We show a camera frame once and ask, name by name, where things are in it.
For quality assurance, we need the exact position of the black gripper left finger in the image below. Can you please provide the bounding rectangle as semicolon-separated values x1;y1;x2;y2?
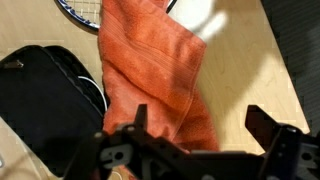
63;103;188;180

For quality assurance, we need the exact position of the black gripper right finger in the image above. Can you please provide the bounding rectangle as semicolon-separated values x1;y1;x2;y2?
245;105;320;180

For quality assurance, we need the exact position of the orange towel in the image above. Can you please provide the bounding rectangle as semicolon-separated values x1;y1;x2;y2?
98;0;219;151

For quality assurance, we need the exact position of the black zipper pouch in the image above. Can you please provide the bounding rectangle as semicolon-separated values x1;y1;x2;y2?
0;45;108;177

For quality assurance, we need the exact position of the white charging cable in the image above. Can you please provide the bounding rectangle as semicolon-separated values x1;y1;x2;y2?
77;75;109;113

